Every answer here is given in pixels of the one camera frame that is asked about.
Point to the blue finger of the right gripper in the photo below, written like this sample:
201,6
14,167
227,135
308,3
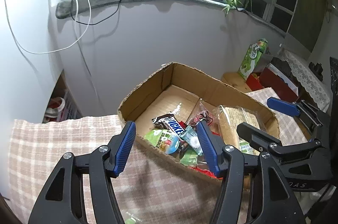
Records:
306,113

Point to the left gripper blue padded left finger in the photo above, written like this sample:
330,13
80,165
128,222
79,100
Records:
120,146

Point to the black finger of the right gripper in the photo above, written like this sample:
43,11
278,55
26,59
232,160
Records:
257,138

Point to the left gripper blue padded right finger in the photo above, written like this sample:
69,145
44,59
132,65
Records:
212,146

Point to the green square candy packet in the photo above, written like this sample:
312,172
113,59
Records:
190,158

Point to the bread loaf package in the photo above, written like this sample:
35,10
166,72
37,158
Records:
228,120

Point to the red dates clear bag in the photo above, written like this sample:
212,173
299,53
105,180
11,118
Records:
203,111

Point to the green egg-shaped snack pack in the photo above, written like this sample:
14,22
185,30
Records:
164,140

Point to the large Snickers bar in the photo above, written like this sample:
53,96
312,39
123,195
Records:
169,122

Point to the green round candy packet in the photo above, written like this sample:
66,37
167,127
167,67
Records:
131,218

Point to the small pale green candy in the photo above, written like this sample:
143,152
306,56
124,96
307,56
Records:
191,137

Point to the pink plaid tablecloth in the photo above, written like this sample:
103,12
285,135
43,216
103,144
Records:
150,188

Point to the brown cardboard box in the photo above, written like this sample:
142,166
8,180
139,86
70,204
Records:
178,87

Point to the white lace cloth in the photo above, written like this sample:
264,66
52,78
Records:
301,71

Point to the red box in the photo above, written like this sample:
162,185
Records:
267,79

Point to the green drink carton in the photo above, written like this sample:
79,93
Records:
251,58

